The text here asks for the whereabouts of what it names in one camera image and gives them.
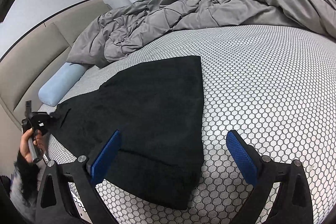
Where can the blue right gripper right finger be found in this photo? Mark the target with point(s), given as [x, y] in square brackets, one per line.
[244, 156]

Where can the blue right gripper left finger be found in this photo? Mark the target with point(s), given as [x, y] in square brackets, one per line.
[101, 158]

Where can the black pants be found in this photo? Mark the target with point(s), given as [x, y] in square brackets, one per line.
[157, 106]

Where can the person's left hand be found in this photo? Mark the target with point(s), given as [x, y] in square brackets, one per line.
[28, 139]

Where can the light blue bolster pillow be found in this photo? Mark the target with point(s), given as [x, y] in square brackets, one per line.
[52, 92]

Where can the beige upholstered headboard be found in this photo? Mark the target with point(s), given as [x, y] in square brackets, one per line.
[39, 54]

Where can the white honeycomb pattern mattress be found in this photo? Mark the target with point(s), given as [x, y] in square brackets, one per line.
[274, 85]

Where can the grey crumpled comforter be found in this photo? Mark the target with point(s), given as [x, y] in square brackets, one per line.
[117, 33]

